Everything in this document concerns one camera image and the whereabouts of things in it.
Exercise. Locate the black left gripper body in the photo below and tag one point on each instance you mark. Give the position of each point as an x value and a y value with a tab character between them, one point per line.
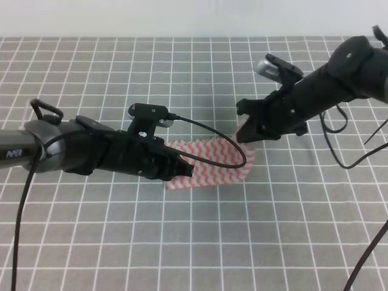
136	156

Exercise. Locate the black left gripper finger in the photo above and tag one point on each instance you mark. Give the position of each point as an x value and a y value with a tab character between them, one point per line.
174	157
171	171

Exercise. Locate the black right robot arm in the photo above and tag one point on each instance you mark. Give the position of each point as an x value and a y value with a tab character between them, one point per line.
355	70

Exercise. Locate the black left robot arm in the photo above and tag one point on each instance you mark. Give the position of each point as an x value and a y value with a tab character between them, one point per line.
82	145

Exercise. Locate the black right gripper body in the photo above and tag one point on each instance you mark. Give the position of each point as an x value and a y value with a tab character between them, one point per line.
283	113

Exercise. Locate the pink white wavy towel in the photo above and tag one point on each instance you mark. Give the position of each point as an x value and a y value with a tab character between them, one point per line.
215	149

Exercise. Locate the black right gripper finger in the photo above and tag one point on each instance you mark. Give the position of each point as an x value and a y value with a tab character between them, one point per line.
250	107
250	131

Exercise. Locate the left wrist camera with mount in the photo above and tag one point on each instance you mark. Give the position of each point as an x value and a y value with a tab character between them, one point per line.
145	118

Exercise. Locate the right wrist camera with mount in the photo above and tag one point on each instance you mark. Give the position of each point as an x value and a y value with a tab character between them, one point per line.
278	70

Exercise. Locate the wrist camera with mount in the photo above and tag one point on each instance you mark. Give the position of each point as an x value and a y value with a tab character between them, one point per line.
278	70
145	118

